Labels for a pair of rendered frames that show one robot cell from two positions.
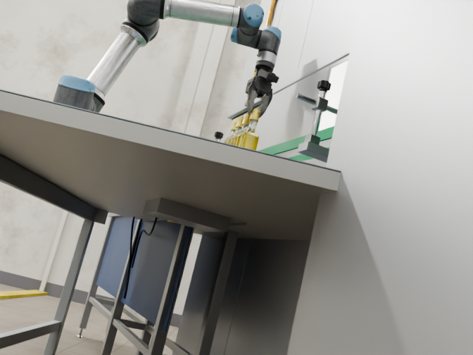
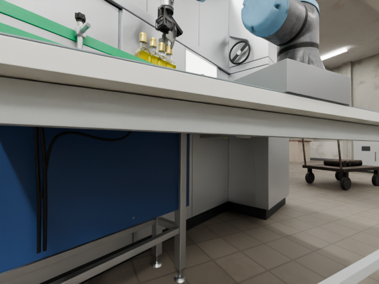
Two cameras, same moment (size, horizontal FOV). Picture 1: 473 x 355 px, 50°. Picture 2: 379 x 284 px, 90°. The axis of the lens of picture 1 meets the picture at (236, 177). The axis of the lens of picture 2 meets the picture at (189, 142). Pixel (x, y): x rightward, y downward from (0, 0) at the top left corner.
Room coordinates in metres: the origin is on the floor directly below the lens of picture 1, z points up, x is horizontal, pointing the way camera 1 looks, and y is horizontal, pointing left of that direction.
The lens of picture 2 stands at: (2.18, 0.95, 0.63)
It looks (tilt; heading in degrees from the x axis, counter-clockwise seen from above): 1 degrees up; 242
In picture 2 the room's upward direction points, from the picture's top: straight up
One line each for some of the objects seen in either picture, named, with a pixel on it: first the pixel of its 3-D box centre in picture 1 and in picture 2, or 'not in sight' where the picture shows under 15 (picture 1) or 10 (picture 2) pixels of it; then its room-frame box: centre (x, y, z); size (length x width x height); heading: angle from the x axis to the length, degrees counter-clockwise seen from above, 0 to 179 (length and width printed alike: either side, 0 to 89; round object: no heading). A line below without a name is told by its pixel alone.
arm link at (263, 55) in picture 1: (265, 60); (167, 6); (1.81, 0.00, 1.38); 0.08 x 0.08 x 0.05
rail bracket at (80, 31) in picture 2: not in sight; (83, 34); (2.20, 0.33, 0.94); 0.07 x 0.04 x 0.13; 111
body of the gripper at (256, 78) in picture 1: (260, 80); (166, 21); (1.82, 0.00, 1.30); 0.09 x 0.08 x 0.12; 21
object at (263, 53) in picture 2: not in sight; (260, 47); (0.58, -0.45, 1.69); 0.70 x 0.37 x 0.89; 21
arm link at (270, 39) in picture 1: (269, 42); not in sight; (1.81, 0.00, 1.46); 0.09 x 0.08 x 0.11; 96
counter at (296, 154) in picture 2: not in sight; (278, 150); (-6.07, -5.20, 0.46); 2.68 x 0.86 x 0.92; 89
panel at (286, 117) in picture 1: (319, 113); (180, 70); (1.62, -0.22, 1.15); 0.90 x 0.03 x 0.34; 21
